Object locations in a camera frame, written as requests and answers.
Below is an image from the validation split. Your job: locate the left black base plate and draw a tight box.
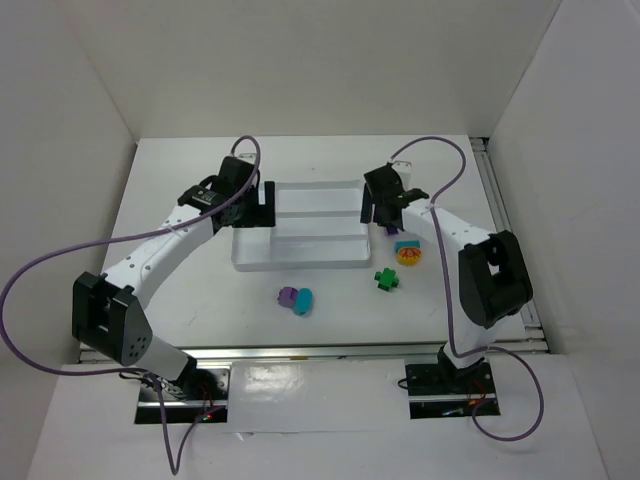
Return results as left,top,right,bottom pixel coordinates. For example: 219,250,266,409
134,365,231,425

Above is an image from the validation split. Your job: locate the aluminium rail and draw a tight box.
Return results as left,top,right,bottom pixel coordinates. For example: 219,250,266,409
77,340,551,364
469,137,550,353

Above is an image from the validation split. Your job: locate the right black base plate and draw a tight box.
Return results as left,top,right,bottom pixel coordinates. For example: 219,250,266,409
397,361,501,420

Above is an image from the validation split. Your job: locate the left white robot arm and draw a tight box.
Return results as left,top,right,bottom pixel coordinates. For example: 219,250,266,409
72,156,275,399

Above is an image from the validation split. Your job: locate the aluminium right side rail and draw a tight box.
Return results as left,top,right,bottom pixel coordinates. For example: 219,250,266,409
469,137,550,353

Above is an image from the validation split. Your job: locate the purple square lego brick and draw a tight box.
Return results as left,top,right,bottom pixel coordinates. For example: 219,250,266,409
277,286,298,309

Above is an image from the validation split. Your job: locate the aluminium front rail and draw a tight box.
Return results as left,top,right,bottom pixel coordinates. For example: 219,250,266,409
77,340,551,364

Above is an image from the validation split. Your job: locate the teal rounded lego brick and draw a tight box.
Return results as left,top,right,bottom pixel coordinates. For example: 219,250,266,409
292,288,313,316

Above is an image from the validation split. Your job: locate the yellow round printed lego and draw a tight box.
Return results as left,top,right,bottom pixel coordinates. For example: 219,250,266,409
396,247,422,267

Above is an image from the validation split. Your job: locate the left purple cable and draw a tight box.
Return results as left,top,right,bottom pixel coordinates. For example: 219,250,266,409
0,134,262,476

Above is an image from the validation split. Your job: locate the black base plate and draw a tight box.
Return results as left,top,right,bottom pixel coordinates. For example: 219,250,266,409
397,361,501,420
134,365,231,425

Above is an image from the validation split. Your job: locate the green cross lego stack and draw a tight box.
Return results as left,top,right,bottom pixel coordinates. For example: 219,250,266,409
374,268,400,292

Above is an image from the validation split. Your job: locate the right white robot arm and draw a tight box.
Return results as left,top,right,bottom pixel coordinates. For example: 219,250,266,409
361,163,533,386

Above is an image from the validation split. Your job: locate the white divided sorting tray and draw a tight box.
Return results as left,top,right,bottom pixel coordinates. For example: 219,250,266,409
231,180,371,272

